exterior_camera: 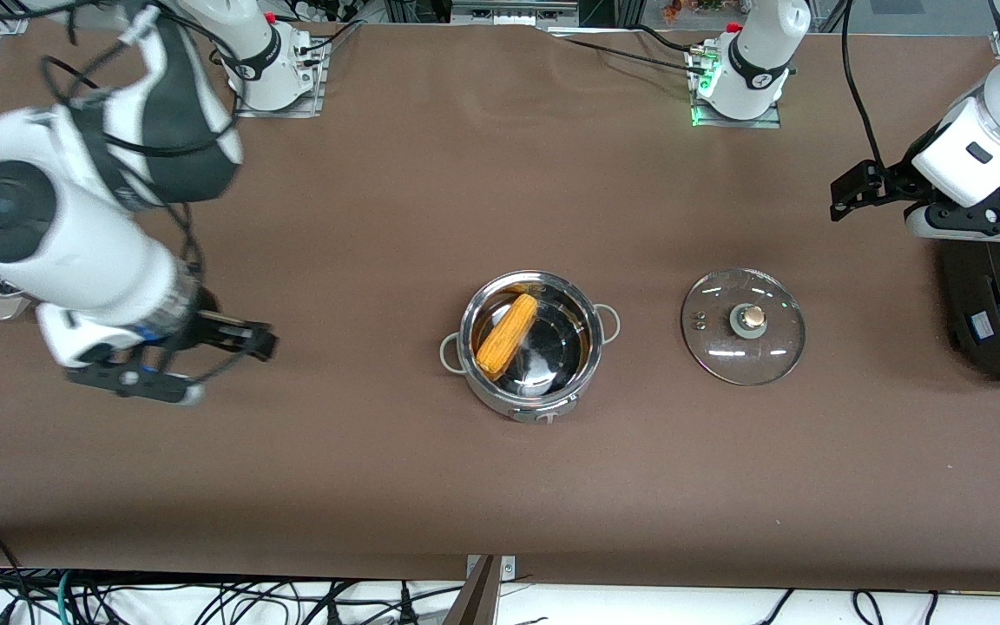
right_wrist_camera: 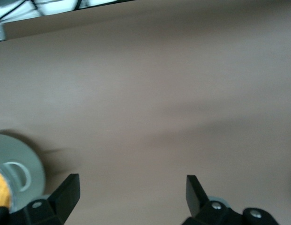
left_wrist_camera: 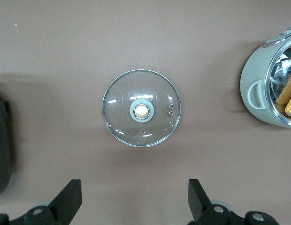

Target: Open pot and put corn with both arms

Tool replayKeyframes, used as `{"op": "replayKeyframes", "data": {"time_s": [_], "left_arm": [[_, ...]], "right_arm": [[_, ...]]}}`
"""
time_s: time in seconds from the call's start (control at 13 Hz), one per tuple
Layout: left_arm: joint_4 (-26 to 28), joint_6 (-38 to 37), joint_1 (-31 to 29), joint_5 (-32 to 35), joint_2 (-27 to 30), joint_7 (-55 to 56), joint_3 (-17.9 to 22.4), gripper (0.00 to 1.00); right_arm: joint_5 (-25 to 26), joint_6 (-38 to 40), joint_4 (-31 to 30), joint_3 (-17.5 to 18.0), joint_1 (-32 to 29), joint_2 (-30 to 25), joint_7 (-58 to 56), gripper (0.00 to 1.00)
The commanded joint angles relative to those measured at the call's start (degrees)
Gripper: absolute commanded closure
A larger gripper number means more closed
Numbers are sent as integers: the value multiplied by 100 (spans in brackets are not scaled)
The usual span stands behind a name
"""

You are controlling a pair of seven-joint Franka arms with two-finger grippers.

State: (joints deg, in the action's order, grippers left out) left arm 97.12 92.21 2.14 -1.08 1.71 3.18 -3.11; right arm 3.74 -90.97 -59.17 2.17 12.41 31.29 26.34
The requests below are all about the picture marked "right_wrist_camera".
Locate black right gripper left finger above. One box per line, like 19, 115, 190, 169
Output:
0, 173, 80, 225

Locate yellow corn cob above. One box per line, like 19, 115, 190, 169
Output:
0, 172, 11, 209

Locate steel pot with grey handles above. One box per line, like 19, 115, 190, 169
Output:
0, 133, 47, 210

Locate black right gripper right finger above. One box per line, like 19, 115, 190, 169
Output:
182, 174, 280, 225

